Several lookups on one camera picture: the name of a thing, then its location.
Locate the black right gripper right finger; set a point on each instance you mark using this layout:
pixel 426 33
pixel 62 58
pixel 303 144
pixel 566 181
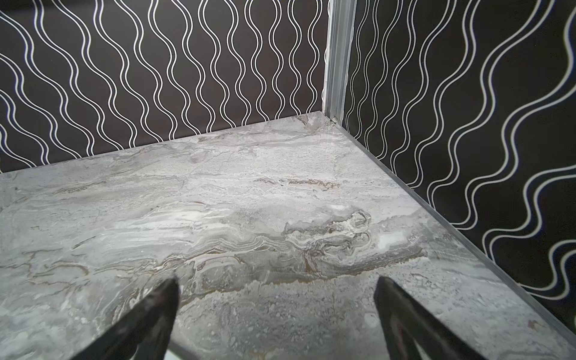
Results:
pixel 409 327

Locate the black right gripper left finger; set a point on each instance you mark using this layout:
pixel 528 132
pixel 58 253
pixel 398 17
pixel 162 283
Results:
pixel 144 332

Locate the aluminium corner post right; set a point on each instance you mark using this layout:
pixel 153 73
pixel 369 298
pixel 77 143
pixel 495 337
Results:
pixel 341 17

